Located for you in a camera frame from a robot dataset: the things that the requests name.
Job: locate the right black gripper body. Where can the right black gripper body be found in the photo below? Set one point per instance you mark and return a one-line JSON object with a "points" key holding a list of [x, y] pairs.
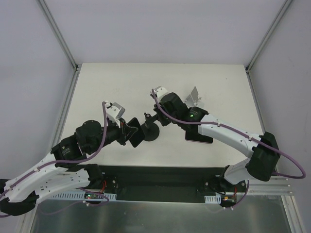
{"points": [[160, 115]]}

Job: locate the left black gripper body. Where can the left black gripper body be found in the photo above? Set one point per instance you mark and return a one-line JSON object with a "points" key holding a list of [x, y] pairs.
{"points": [[124, 132]]}

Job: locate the black smartphone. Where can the black smartphone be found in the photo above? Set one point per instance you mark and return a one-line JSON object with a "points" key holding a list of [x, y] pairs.
{"points": [[136, 132]]}

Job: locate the black round-base phone stand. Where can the black round-base phone stand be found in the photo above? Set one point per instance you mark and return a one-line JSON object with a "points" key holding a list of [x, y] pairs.
{"points": [[150, 129]]}

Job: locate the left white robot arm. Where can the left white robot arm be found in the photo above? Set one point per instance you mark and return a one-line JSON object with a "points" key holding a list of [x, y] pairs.
{"points": [[54, 173]]}

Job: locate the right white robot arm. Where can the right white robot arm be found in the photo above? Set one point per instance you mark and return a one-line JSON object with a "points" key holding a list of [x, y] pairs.
{"points": [[260, 151]]}

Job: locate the silver folding phone stand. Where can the silver folding phone stand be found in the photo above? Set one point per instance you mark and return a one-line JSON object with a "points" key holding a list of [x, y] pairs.
{"points": [[193, 99]]}

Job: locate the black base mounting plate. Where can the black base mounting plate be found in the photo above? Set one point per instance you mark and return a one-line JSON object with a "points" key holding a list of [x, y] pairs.
{"points": [[165, 184]]}

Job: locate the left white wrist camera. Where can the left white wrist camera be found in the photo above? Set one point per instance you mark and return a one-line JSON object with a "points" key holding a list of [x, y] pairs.
{"points": [[114, 112]]}

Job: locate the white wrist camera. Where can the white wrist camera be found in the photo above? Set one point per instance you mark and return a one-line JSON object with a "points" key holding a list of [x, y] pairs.
{"points": [[114, 112], [159, 92]]}

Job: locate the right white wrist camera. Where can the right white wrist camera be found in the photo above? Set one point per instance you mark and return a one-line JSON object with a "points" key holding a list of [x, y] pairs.
{"points": [[159, 92]]}

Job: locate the left white cable duct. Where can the left white cable duct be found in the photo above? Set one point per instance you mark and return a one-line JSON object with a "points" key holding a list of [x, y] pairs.
{"points": [[82, 195]]}

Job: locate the white cable duct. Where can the white cable duct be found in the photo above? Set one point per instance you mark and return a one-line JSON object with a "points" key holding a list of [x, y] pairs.
{"points": [[82, 195], [213, 199]]}

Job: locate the right white cable duct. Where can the right white cable duct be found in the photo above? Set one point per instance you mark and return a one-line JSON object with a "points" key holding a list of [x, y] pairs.
{"points": [[213, 199]]}

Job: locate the left aluminium frame post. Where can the left aluminium frame post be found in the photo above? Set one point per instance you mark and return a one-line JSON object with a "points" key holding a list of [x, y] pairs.
{"points": [[57, 33]]}

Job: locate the aluminium frame post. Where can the aluminium frame post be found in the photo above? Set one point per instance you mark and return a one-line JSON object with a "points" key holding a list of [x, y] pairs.
{"points": [[57, 33], [269, 33]]}

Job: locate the right aluminium frame post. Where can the right aluminium frame post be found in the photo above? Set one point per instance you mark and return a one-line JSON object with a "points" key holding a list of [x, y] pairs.
{"points": [[269, 33]]}

